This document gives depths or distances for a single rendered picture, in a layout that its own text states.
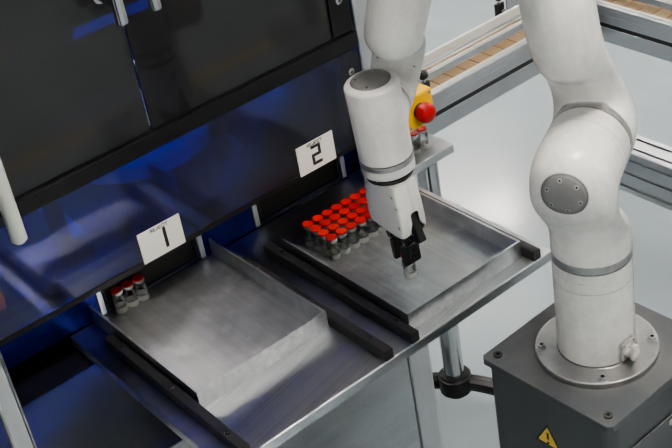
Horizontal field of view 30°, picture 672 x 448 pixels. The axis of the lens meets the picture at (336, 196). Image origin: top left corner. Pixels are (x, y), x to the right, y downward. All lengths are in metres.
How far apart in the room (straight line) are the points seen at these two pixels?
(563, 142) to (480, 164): 2.43
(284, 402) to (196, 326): 0.27
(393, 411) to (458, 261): 0.62
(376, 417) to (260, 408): 0.76
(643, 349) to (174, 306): 0.80
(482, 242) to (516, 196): 1.74
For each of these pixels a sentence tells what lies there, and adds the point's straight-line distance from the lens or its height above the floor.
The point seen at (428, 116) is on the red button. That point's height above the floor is 0.99.
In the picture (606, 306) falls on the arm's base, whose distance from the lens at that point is 1.89.
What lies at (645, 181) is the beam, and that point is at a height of 0.49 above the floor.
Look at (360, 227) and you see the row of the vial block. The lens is 2.25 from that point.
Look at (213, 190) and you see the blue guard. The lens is 2.17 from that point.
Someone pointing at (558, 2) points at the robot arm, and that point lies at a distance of 1.65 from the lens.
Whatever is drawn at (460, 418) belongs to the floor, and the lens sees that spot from 3.18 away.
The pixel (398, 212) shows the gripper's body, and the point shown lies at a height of 1.11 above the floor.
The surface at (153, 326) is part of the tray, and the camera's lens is 2.18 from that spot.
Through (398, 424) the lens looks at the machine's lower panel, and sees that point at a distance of 2.75.
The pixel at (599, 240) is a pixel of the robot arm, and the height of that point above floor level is 1.11.
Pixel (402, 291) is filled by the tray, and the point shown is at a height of 0.88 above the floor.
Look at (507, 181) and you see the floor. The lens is 4.03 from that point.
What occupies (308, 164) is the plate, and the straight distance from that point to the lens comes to 2.28.
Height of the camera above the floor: 2.16
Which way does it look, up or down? 32 degrees down
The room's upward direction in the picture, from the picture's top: 10 degrees counter-clockwise
